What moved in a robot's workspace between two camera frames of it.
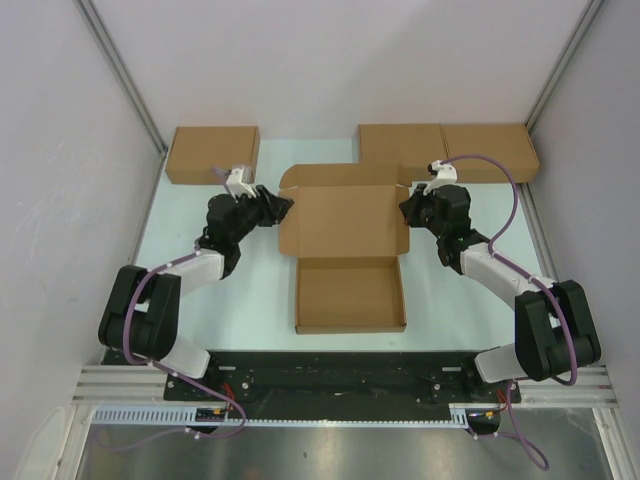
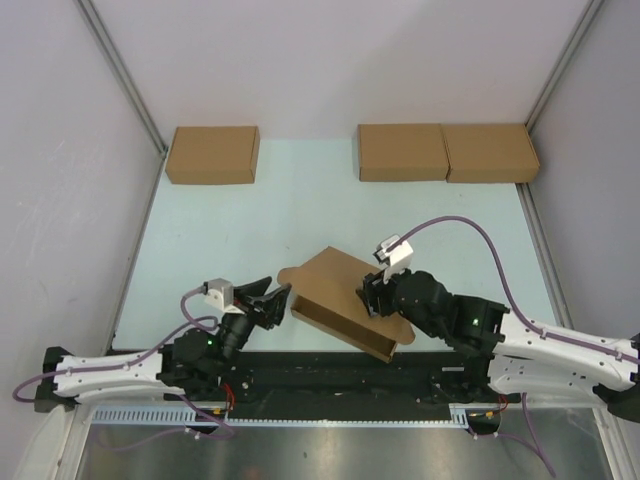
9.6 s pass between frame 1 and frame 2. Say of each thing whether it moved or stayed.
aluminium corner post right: stayed
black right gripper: moved
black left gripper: moved
